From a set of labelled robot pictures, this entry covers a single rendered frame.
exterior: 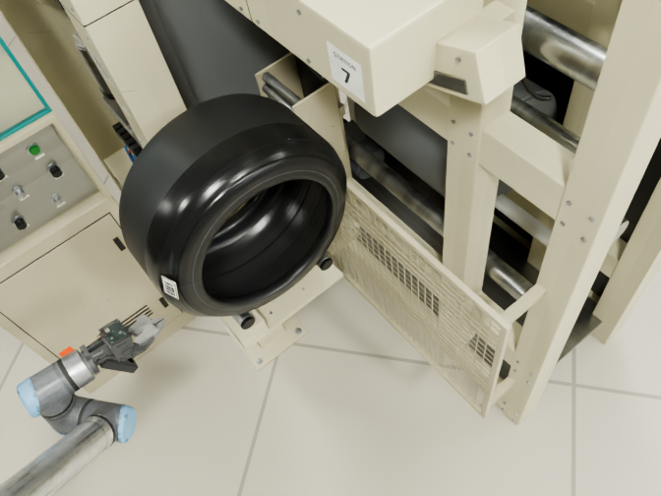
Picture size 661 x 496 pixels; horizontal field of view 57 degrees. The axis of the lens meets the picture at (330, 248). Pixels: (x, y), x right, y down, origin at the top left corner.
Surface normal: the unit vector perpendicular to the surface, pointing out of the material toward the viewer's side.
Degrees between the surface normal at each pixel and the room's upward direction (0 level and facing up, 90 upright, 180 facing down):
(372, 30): 0
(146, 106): 90
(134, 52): 90
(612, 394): 0
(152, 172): 29
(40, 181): 90
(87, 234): 90
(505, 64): 72
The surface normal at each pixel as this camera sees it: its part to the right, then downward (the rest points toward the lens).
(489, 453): -0.13, -0.55
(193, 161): -0.29, -0.40
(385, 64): 0.61, 0.61
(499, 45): 0.55, 0.41
